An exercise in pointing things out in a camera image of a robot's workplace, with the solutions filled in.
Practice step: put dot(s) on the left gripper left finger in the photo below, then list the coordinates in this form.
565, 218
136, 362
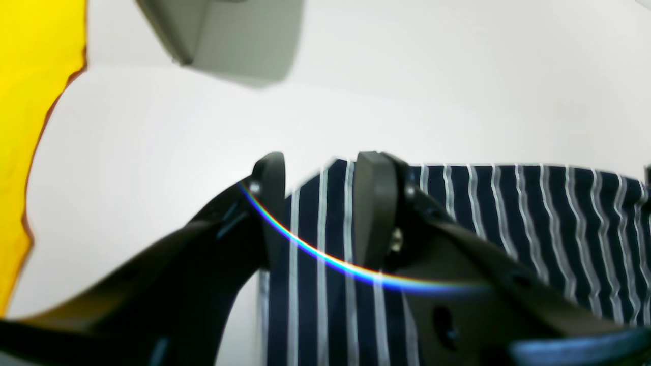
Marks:
169, 304

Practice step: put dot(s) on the yellow orange cloth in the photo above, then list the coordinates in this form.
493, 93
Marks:
43, 49

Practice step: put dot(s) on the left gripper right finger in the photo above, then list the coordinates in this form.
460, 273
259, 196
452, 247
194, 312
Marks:
471, 303

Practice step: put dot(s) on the navy white striped T-shirt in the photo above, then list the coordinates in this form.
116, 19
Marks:
582, 232

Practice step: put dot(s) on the grey bin at right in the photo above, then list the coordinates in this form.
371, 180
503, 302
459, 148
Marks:
250, 43

